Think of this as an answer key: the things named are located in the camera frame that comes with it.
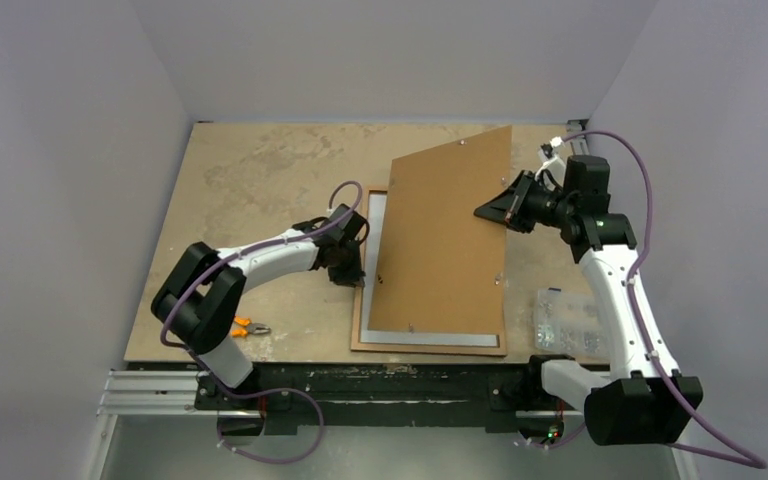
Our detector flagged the colourful printed photo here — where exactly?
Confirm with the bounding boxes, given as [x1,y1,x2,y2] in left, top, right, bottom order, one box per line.
[359,190,500,348]

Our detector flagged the blue wooden picture frame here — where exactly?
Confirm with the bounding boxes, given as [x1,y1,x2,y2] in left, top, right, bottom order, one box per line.
[350,186,508,358]

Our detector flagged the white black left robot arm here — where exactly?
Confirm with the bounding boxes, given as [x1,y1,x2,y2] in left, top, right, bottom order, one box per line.
[150,204,369,409]

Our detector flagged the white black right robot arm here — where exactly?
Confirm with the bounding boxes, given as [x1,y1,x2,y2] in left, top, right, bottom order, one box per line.
[473,155,703,446]

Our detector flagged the clear plastic parts box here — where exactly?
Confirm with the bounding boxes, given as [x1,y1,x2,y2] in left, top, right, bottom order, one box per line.
[533,288,608,361]

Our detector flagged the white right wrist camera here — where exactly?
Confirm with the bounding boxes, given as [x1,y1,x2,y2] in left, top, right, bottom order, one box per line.
[535,137,566,185]

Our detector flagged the aluminium side rail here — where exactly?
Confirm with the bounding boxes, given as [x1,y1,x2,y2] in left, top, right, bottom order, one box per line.
[566,119,589,138]

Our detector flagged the orange handled pliers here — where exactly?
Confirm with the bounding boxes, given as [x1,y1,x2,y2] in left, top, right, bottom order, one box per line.
[230,316,271,338]

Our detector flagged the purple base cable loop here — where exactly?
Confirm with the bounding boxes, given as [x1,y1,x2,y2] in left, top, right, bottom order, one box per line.
[216,387,326,465]

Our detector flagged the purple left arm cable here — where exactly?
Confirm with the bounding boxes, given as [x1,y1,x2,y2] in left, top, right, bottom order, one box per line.
[158,180,365,392]

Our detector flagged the aluminium front rail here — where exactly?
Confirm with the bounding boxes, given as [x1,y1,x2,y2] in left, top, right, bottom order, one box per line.
[95,369,624,419]

